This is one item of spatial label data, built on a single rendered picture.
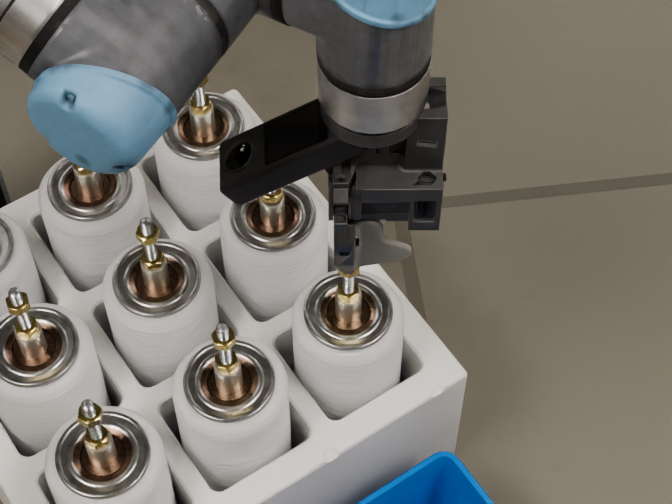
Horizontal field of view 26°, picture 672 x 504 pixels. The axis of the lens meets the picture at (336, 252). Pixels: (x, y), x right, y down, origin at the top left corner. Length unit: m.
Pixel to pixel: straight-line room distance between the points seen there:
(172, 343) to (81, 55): 0.46
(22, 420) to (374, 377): 0.30
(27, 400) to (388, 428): 0.31
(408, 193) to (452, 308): 0.52
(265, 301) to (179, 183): 0.14
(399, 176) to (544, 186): 0.61
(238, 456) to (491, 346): 0.39
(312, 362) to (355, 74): 0.38
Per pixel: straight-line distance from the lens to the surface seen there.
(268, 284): 1.29
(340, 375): 1.23
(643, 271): 1.58
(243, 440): 1.19
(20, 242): 1.30
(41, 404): 1.23
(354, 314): 1.21
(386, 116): 0.95
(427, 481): 1.34
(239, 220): 1.28
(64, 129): 0.86
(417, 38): 0.91
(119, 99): 0.83
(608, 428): 1.48
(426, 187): 1.02
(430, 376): 1.28
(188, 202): 1.36
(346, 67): 0.92
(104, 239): 1.31
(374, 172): 1.03
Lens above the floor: 1.31
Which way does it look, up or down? 57 degrees down
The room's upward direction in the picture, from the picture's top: straight up
